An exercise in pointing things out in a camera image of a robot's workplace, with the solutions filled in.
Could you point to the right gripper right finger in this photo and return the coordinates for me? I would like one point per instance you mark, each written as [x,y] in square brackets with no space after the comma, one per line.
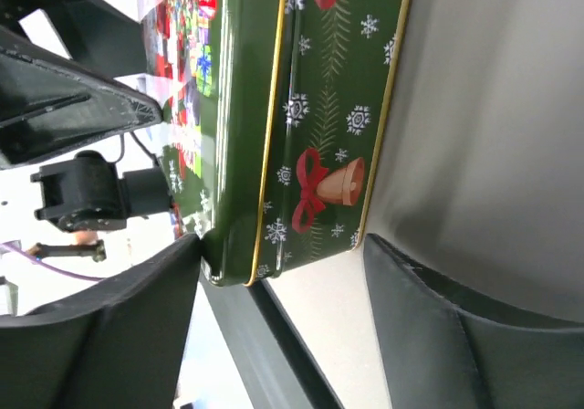
[445,345]

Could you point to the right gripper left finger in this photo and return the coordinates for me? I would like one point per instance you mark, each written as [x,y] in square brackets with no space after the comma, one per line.
[117,344]

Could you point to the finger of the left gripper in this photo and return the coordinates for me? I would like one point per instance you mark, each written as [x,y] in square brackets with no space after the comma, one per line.
[51,105]
[96,34]

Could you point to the gold tin lid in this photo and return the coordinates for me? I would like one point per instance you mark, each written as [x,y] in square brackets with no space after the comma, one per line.
[213,65]

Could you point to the square green cookie tin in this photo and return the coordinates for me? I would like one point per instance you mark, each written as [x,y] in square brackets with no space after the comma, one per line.
[335,65]

